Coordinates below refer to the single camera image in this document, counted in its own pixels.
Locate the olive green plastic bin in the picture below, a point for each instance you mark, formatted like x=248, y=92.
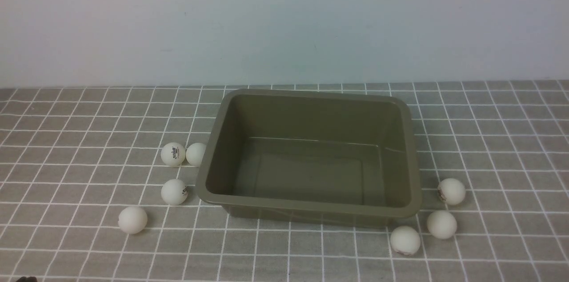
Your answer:
x=314, y=157

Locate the plain white table-tennis ball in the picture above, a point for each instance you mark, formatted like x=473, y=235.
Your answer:
x=195, y=153

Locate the white ball with logo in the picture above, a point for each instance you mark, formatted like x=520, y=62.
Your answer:
x=173, y=154

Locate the white ball side logo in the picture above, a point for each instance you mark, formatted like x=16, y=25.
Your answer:
x=174, y=192

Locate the grey checked tablecloth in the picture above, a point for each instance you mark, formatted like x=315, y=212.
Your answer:
x=73, y=158

